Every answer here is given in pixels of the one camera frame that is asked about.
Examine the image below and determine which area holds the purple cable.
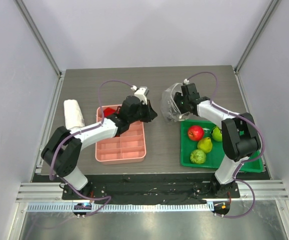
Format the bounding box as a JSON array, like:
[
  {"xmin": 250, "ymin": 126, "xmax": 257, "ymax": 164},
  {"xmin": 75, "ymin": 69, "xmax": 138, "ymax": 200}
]
[
  {"xmin": 184, "ymin": 71, "xmax": 266, "ymax": 218},
  {"xmin": 48, "ymin": 79, "xmax": 137, "ymax": 217}
]

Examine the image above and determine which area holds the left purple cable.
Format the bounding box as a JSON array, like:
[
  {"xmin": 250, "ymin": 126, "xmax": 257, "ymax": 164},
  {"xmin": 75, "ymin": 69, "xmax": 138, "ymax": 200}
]
[{"xmin": 48, "ymin": 79, "xmax": 137, "ymax": 217}]

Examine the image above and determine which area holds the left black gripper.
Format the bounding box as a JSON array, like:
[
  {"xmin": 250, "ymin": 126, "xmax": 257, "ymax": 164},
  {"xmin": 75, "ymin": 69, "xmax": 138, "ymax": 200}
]
[{"xmin": 129, "ymin": 99, "xmax": 158, "ymax": 124}]

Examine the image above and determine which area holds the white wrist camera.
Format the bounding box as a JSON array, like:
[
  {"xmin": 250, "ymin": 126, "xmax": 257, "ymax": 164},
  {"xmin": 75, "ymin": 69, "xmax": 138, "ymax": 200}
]
[
  {"xmin": 130, "ymin": 85, "xmax": 149, "ymax": 105},
  {"xmin": 183, "ymin": 78, "xmax": 190, "ymax": 85}
]

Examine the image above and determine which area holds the clear polka dot zip bag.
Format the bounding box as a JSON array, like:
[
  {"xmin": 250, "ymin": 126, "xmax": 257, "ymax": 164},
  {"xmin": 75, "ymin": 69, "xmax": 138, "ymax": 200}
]
[{"xmin": 160, "ymin": 83, "xmax": 190, "ymax": 122}]

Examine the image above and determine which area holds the yellow-green fake pear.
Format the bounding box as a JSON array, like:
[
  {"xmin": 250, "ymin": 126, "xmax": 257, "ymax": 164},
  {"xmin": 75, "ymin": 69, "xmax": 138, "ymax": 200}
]
[{"xmin": 197, "ymin": 137, "xmax": 213, "ymax": 154}]

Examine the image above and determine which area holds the left aluminium frame post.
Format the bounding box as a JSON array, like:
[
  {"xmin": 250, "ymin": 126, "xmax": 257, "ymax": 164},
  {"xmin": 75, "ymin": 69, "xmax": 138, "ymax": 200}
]
[{"xmin": 13, "ymin": 0, "xmax": 63, "ymax": 77}]

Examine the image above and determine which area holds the green plastic tray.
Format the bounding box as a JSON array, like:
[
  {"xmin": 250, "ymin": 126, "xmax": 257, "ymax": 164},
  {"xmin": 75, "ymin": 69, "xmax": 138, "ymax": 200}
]
[{"xmin": 179, "ymin": 119, "xmax": 264, "ymax": 173}]

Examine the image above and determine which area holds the white slotted cable duct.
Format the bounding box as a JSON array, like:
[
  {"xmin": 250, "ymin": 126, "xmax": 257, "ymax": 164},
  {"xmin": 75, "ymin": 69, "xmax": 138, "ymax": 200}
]
[{"xmin": 26, "ymin": 201, "xmax": 214, "ymax": 213}]

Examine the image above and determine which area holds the white crumpled cloth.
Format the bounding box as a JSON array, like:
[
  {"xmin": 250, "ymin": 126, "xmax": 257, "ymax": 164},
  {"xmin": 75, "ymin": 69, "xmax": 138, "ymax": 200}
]
[{"xmin": 63, "ymin": 99, "xmax": 85, "ymax": 130}]

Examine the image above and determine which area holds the yellow-green fake fruit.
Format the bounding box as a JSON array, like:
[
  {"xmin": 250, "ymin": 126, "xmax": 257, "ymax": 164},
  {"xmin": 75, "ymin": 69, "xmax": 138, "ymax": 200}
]
[{"xmin": 211, "ymin": 126, "xmax": 223, "ymax": 142}]

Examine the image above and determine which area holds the red fake apple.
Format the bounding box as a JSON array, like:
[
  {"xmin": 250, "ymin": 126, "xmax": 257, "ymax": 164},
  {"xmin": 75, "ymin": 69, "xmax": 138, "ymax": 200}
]
[{"xmin": 187, "ymin": 125, "xmax": 205, "ymax": 142}]

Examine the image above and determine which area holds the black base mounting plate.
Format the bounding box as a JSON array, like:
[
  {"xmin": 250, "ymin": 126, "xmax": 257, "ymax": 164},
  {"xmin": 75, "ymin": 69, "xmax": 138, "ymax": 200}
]
[{"xmin": 31, "ymin": 173, "xmax": 242, "ymax": 205}]

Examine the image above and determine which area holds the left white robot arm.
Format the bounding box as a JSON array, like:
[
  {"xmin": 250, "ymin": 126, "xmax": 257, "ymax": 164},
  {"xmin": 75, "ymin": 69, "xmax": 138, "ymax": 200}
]
[{"xmin": 41, "ymin": 95, "xmax": 158, "ymax": 200}]

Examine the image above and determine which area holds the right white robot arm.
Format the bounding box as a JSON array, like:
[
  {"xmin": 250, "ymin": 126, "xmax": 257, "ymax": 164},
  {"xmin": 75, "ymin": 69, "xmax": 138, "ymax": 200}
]
[{"xmin": 170, "ymin": 83, "xmax": 263, "ymax": 198}]

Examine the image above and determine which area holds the pink divided organizer tray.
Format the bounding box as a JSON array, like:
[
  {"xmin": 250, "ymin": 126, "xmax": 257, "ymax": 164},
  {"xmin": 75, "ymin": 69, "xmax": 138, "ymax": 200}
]
[{"xmin": 94, "ymin": 106, "xmax": 148, "ymax": 166}]

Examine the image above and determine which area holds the red fabric item top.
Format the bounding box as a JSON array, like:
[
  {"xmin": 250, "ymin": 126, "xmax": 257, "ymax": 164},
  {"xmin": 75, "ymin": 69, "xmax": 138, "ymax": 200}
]
[{"xmin": 103, "ymin": 106, "xmax": 120, "ymax": 118}]

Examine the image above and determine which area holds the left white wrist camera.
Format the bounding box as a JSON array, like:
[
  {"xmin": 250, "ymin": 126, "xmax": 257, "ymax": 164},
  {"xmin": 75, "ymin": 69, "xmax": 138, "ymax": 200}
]
[{"xmin": 130, "ymin": 85, "xmax": 149, "ymax": 105}]

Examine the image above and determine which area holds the green fake apple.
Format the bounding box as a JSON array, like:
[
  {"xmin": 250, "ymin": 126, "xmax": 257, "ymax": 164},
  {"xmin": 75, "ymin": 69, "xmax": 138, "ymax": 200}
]
[{"xmin": 189, "ymin": 149, "xmax": 207, "ymax": 165}]

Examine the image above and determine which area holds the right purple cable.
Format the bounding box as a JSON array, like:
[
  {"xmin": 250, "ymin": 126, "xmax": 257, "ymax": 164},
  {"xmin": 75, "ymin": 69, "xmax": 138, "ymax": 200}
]
[{"xmin": 184, "ymin": 71, "xmax": 266, "ymax": 218}]

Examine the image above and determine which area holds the right aluminium frame post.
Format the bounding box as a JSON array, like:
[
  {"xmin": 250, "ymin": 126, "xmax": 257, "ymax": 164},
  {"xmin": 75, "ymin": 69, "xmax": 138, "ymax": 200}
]
[{"xmin": 233, "ymin": 0, "xmax": 283, "ymax": 73}]

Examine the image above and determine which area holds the aluminium frame post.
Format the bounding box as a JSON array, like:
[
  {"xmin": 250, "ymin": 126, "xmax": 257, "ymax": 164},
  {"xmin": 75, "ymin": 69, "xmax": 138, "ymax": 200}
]
[
  {"xmin": 13, "ymin": 0, "xmax": 63, "ymax": 77},
  {"xmin": 233, "ymin": 0, "xmax": 283, "ymax": 73}
]

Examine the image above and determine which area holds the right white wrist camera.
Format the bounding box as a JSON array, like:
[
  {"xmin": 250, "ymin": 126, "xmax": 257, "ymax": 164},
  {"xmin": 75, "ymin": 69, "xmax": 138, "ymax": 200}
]
[{"xmin": 183, "ymin": 78, "xmax": 190, "ymax": 85}]

